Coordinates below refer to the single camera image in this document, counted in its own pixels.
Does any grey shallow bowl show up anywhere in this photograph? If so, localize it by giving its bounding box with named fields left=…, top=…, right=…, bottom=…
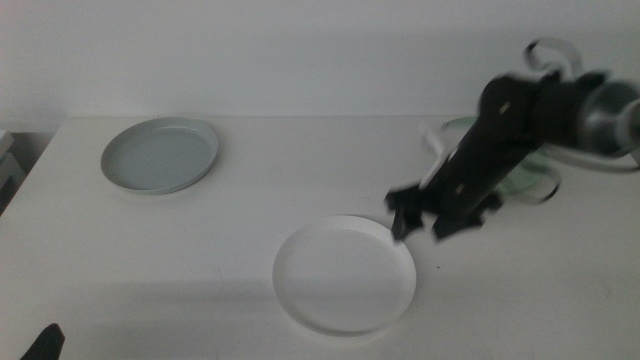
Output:
left=99, top=116, right=220, bottom=196

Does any white shallow bowl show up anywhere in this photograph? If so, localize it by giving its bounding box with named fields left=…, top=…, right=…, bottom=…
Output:
left=272, top=214, right=418, bottom=338

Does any pale green shallow bowl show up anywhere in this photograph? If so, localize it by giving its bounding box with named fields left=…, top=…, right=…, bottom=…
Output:
left=442, top=116, right=557, bottom=200

